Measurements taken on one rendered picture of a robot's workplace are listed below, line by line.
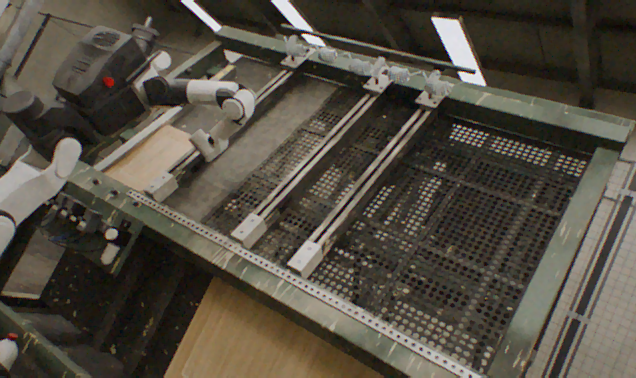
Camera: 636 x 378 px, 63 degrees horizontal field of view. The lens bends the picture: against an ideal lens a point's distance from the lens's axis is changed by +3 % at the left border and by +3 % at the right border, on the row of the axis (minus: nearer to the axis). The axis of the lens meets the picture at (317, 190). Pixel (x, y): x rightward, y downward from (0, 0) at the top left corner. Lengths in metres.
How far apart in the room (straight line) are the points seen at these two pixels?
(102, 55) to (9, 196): 0.57
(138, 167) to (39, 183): 0.60
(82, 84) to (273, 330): 1.13
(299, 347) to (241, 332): 0.26
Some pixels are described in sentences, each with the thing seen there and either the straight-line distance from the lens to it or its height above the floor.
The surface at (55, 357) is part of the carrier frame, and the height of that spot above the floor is 0.17.
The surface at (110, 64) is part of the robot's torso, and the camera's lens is 1.99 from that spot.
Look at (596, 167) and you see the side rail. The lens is 2.22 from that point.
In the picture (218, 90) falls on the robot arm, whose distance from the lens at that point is 1.85.
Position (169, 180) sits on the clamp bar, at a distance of 2.27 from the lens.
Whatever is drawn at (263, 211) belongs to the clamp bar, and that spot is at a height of 1.05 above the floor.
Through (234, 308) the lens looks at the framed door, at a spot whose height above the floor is 0.65.
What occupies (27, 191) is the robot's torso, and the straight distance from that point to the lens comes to 2.02.
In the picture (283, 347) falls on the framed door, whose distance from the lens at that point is 2.01.
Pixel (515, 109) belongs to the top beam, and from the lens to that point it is 2.35.
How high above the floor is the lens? 1.05
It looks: 5 degrees up
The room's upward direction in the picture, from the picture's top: 25 degrees clockwise
